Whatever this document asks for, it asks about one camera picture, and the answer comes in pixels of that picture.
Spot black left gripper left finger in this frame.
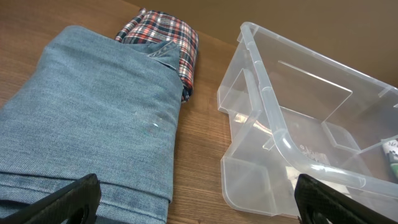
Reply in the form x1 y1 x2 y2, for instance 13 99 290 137
1 174 101 224

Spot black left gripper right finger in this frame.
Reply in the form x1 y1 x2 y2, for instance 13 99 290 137
294 174 397 224

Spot white printed t-shirt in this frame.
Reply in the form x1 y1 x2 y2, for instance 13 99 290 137
382 139 398 177

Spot blue denim jeans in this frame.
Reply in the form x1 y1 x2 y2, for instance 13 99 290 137
1 26 183 223

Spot red plaid shirt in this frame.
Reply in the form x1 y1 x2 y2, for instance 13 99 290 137
115 8 199 102

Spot clear plastic storage container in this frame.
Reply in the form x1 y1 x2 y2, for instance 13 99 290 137
217 22 397 220

